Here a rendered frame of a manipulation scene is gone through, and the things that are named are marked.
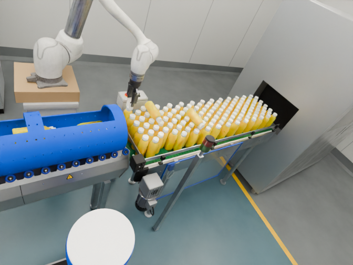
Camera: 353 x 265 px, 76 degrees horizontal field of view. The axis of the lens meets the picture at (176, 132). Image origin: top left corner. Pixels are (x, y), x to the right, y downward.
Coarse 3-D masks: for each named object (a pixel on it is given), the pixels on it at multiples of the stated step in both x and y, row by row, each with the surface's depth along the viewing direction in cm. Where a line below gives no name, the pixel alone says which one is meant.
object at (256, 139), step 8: (256, 136) 218; (264, 136) 229; (224, 144) 193; (248, 144) 221; (256, 144) 235; (192, 152) 172; (248, 152) 244; (168, 160) 159; (240, 160) 253; (144, 168) 147; (152, 168) 151; (160, 168) 158; (232, 168) 264; (136, 176) 147; (160, 176) 167; (224, 184) 281
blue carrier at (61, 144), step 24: (24, 120) 118; (48, 120) 125; (72, 120) 134; (96, 120) 143; (120, 120) 125; (0, 144) 94; (24, 144) 99; (48, 144) 104; (72, 144) 111; (120, 144) 129; (0, 168) 97; (24, 168) 104
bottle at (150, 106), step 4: (148, 104) 158; (152, 104) 159; (148, 108) 157; (152, 108) 156; (156, 108) 157; (148, 112) 159; (152, 112) 154; (156, 112) 154; (152, 116) 154; (156, 116) 153; (160, 116) 155
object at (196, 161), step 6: (198, 156) 142; (192, 162) 148; (198, 162) 146; (192, 168) 149; (186, 174) 156; (192, 174) 155; (186, 180) 158; (180, 186) 164; (174, 192) 172; (180, 192) 170; (174, 198) 174; (168, 204) 183; (168, 210) 187; (162, 216) 195; (156, 222) 207; (156, 228) 209
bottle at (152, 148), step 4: (152, 140) 145; (152, 144) 145; (156, 144) 145; (148, 148) 148; (152, 148) 146; (156, 148) 147; (148, 152) 149; (152, 152) 148; (148, 156) 151; (152, 156) 152
